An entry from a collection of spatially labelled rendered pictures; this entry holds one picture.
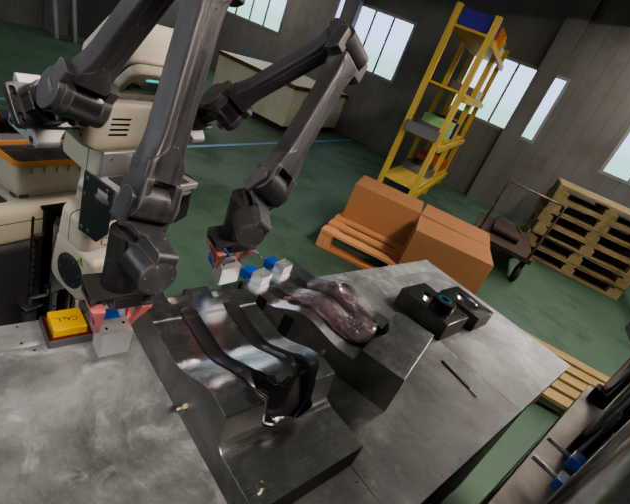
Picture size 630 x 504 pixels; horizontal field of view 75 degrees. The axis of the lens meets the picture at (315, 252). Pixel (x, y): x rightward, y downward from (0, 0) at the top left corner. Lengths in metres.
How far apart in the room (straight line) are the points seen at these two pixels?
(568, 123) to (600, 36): 1.27
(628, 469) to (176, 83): 0.69
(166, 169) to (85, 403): 0.46
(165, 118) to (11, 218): 0.84
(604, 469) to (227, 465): 0.52
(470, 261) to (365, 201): 1.09
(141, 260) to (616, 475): 0.60
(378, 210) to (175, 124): 3.26
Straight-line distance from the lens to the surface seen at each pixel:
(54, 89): 0.89
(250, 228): 0.80
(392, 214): 3.81
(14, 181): 1.44
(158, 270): 0.63
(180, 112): 0.66
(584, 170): 8.16
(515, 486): 1.19
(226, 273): 0.98
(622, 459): 0.52
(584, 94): 8.15
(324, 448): 0.85
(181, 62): 0.67
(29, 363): 0.96
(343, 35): 1.01
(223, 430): 0.75
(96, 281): 0.75
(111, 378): 0.93
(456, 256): 3.37
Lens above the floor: 1.49
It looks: 26 degrees down
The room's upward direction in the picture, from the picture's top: 23 degrees clockwise
